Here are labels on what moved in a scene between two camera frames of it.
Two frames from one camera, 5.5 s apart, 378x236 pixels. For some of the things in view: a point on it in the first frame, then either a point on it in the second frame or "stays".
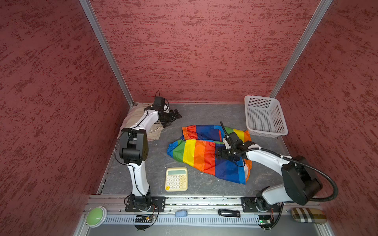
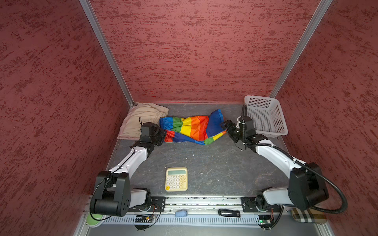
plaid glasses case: (309, 215) stays
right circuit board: (264, 220) stays
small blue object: (181, 213) stays
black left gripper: (163, 122) → (163, 133)
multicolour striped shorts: (198, 146) → (201, 130)
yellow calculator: (176, 179) stays
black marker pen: (229, 213) stays
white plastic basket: (265, 117) stays
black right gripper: (223, 150) → (232, 126)
